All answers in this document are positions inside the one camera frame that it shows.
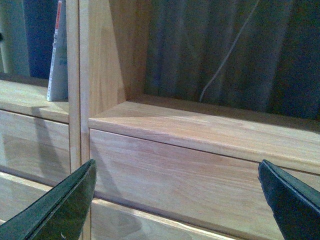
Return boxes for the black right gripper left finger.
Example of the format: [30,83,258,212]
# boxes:
[0,159,97,240]

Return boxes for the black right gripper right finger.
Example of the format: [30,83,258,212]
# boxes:
[258,159,320,240]

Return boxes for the left wooden shelf unit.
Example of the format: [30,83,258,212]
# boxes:
[0,0,86,226]

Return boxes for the thin white book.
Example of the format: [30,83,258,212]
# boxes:
[47,0,68,102]

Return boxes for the white pillar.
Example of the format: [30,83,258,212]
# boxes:
[0,0,30,76]

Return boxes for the thin white cable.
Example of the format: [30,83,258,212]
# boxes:
[198,0,260,103]

